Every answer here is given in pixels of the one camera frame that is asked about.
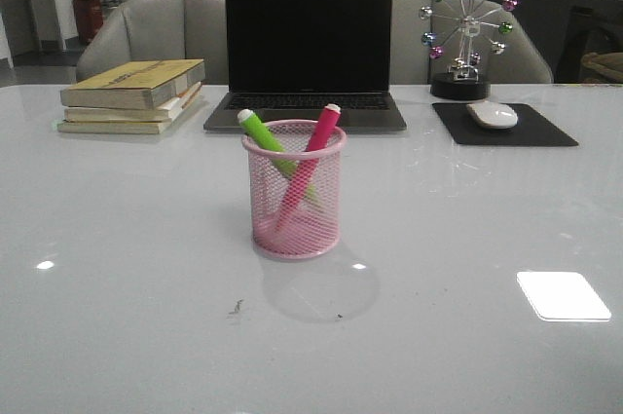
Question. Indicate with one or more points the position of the grey armchair right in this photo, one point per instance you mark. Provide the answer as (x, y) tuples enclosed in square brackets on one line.
[(521, 62)]

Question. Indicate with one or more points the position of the grey armchair left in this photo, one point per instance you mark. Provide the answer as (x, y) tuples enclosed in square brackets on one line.
[(158, 30)]

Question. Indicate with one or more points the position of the green highlighter pen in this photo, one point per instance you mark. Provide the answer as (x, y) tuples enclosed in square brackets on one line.
[(265, 139)]

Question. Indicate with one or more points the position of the pink mesh pen holder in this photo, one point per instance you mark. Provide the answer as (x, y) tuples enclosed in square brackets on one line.
[(304, 231)]

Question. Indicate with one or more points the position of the grey open laptop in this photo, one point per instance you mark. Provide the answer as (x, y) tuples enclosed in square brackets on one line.
[(287, 59)]

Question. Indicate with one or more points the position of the black mouse pad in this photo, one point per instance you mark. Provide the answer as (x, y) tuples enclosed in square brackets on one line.
[(528, 128)]

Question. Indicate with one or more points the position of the middle book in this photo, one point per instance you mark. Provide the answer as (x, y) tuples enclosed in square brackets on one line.
[(167, 111)]

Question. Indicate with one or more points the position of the top yellow book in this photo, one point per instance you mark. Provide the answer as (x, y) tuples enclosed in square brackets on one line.
[(136, 84)]

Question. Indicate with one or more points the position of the red bin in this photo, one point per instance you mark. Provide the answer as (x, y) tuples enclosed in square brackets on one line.
[(88, 17)]

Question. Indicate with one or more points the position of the black side table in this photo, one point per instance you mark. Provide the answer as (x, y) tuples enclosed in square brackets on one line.
[(594, 29)]

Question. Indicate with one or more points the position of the grey armchair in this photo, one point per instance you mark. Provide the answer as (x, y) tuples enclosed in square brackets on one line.
[(158, 30), (521, 62)]

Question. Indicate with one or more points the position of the bottom book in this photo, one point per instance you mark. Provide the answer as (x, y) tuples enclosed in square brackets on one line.
[(116, 127)]

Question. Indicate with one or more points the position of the ferris wheel desk ornament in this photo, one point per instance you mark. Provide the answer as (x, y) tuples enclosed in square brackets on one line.
[(463, 80)]

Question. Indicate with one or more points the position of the white computer mouse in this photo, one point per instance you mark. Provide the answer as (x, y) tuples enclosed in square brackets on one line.
[(492, 115)]

